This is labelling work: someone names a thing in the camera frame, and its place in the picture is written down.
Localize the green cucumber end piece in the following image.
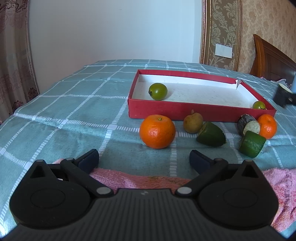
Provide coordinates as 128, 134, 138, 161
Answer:
196, 121, 226, 147

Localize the red cardboard tray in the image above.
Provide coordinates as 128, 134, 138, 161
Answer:
127, 69, 276, 122

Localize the brown small pear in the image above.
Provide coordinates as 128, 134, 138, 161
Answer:
183, 110, 204, 134

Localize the green cucumber cut piece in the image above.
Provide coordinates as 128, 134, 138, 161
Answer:
239, 131, 266, 158

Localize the dark sugarcane piece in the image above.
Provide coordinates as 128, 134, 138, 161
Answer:
237, 114, 260, 136

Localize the gold framed wallpaper panel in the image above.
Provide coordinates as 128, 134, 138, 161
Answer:
200, 0, 243, 71

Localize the white wall switch plate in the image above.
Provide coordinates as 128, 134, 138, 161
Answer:
214, 44, 233, 59

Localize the large green tomato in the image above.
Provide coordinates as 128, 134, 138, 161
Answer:
148, 83, 168, 101

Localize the wooden headboard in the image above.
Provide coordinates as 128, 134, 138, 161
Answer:
250, 34, 296, 84

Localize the small green tomato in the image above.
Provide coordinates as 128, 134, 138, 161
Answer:
252, 101, 266, 109

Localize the pink towel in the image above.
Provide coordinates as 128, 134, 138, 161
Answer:
90, 168, 295, 236

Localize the large orange mandarin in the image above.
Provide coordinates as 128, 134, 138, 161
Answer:
139, 114, 176, 149

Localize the brown patterned curtain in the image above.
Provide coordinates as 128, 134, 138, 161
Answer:
0, 1, 39, 123

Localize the small orange mandarin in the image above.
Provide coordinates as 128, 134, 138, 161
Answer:
257, 114, 277, 140

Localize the teal checked bedsheet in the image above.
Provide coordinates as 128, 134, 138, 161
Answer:
0, 59, 296, 235

